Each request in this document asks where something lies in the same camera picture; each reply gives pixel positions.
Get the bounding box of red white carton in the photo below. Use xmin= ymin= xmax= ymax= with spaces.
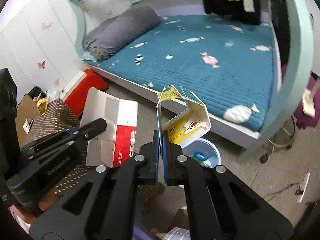
xmin=80 ymin=87 xmax=138 ymax=167

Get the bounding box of yellow white small carton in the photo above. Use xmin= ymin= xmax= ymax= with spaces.
xmin=156 ymin=85 xmax=211 ymax=151

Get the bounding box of operator left hand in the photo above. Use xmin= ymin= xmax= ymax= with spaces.
xmin=38 ymin=190 xmax=59 ymax=214

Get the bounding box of white medicine box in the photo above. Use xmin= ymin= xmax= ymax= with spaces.
xmin=23 ymin=118 xmax=34 ymax=134

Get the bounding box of red and white box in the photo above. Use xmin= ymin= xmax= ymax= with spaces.
xmin=60 ymin=69 xmax=108 ymax=118

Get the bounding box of yellow crumpled bag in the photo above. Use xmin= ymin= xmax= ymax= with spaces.
xmin=36 ymin=98 xmax=48 ymax=116

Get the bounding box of purple trouser leg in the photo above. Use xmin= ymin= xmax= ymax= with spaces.
xmin=132 ymin=224 xmax=161 ymax=240

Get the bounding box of brown cardboard box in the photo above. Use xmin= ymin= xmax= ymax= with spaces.
xmin=15 ymin=94 xmax=38 ymax=146

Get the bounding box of blue plastic basin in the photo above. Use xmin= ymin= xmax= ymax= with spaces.
xmin=182 ymin=138 xmax=221 ymax=168

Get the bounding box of white power strip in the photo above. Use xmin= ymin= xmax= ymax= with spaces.
xmin=296 ymin=170 xmax=311 ymax=204

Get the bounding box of grey folded duvet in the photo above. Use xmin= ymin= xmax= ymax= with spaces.
xmin=82 ymin=4 xmax=162 ymax=60

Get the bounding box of purple cushioned stool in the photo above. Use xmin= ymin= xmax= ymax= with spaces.
xmin=260 ymin=71 xmax=319 ymax=164

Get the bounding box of teal candy-print mattress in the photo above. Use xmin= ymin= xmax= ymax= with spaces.
xmin=96 ymin=15 xmax=274 ymax=132

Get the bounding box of white bed frame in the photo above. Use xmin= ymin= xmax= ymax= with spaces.
xmin=61 ymin=0 xmax=315 ymax=163

